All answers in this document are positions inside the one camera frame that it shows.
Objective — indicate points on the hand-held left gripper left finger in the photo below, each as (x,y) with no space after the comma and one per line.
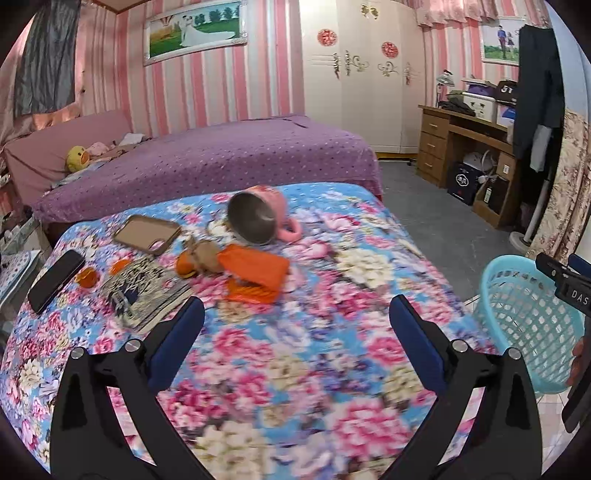
(178,337)

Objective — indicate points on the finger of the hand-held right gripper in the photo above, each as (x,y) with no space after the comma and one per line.
(549,266)
(581,264)

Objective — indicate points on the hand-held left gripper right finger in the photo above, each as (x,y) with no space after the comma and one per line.
(418,339)

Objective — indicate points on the black patterned snack wrapper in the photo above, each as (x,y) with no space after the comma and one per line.
(147,290)

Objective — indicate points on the light blue plastic basket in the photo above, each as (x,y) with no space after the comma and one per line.
(521,323)

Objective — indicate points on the brown paper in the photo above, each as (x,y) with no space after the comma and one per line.
(205,256)

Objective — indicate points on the orange peel piece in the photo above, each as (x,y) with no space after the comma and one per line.
(121,266)

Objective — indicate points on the orange snack packet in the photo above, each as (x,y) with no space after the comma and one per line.
(254,270)

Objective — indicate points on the small orange plastic cup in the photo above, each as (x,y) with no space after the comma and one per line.
(87,277)

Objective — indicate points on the person's right hand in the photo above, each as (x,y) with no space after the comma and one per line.
(581,364)

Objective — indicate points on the white floor fan stand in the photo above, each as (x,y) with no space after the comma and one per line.
(521,240)

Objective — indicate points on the brown cardboard box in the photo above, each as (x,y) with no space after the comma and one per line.
(491,198)

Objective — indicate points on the brown rectangular tray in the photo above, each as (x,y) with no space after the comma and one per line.
(145,233)

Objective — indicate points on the floral tablecloth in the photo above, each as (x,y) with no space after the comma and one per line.
(286,360)

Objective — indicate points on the black printed box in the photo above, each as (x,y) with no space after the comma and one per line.
(463,183)

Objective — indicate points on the small white fan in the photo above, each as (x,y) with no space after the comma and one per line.
(478,164)

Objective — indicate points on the black smartphone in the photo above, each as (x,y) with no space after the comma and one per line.
(56,280)

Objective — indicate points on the pink steel-lined mug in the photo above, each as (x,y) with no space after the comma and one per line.
(254,217)

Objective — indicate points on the polka-dot cushion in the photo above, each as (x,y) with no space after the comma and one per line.
(18,277)

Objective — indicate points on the wooden desk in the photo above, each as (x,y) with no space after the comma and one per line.
(434,138)

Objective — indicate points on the white storage box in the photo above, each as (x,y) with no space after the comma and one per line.
(480,107)

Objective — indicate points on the black cap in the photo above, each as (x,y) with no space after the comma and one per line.
(507,91)

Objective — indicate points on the dark hanging jacket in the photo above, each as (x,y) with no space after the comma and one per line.
(538,83)

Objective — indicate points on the dark folded clothes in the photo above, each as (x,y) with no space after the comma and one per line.
(459,105)

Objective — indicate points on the bed with purple bedspread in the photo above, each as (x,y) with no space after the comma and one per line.
(231,157)

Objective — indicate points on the white cloth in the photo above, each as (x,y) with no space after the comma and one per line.
(133,138)

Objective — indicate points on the yellow duck plush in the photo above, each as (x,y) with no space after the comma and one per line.
(77,159)

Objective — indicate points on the pink plush toy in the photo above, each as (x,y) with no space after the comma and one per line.
(97,149)

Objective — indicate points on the desk lamp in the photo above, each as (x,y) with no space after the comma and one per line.
(446,81)

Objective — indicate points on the small framed photo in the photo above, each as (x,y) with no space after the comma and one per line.
(501,41)

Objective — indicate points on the pink covered headboard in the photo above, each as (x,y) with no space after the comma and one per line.
(46,143)

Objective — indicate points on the white wardrobe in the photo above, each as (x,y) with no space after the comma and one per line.
(364,106)

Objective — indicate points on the pink curtain valance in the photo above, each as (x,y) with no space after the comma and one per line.
(461,9)

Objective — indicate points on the framed wedding picture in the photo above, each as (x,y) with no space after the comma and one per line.
(194,30)

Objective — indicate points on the grey curtain cloth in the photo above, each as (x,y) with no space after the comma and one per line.
(46,55)

